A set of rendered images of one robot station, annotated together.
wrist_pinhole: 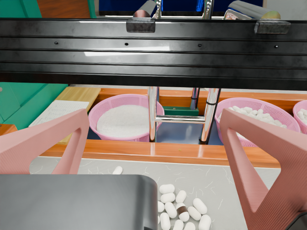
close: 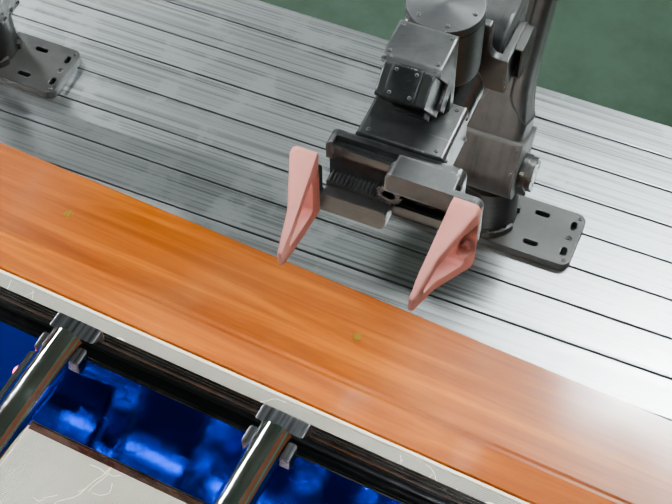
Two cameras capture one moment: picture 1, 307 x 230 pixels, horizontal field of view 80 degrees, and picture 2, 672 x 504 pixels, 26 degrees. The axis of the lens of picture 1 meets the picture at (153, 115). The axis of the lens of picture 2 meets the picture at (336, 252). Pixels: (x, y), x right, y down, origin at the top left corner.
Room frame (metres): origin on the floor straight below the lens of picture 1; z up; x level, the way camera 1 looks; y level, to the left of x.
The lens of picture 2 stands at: (0.63, 0.21, 1.89)
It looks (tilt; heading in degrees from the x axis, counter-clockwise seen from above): 54 degrees down; 203
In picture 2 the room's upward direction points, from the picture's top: straight up
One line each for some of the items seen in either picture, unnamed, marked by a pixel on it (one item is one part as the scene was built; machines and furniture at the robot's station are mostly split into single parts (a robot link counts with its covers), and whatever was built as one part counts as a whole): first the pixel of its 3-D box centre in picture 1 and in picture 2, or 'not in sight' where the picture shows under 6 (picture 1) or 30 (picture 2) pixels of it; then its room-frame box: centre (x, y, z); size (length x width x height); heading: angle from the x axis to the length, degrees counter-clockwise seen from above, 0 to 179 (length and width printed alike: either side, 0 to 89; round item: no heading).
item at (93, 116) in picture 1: (128, 122); not in sight; (0.53, 0.09, 0.72); 0.27 x 0.27 x 0.10
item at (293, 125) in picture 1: (250, 128); not in sight; (0.50, -0.34, 0.72); 0.27 x 0.27 x 0.10
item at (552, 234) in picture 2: not in sight; (488, 194); (-0.29, 0.00, 0.71); 0.20 x 0.07 x 0.08; 90
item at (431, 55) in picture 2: not in sight; (410, 110); (-0.01, 0.00, 1.13); 0.07 x 0.06 x 0.11; 90
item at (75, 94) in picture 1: (66, 110); not in sight; (0.55, 0.31, 0.77); 0.33 x 0.15 x 0.01; 176
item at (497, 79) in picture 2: not in sight; (461, 31); (-0.11, 0.00, 1.12); 0.12 x 0.09 x 0.12; 0
